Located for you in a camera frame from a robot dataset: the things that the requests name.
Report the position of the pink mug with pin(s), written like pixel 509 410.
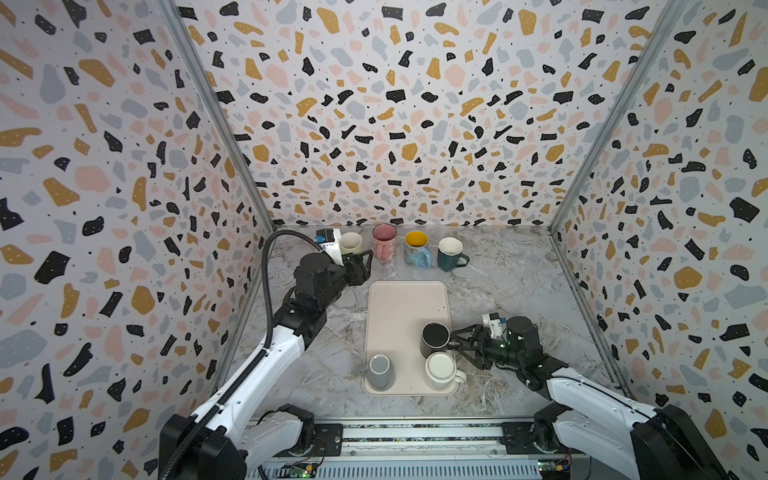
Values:
pixel 385 242

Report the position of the dark green mug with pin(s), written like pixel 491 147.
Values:
pixel 451 254

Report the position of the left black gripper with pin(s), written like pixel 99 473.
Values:
pixel 354 270

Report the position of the grey mug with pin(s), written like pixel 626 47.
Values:
pixel 380 373

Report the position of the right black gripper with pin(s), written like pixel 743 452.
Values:
pixel 477 347

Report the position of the beige serving tray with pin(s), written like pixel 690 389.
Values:
pixel 396 315

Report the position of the white mug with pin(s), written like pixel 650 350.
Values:
pixel 442 372

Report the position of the black mug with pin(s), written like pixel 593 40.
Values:
pixel 435 337

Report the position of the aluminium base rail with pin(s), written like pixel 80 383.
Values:
pixel 429 448

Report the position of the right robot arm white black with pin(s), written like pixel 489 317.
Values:
pixel 633 438

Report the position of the light green mug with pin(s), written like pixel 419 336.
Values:
pixel 351 243

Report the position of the light blue mug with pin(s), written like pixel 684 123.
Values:
pixel 417 254

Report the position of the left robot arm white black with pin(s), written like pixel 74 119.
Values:
pixel 264 372

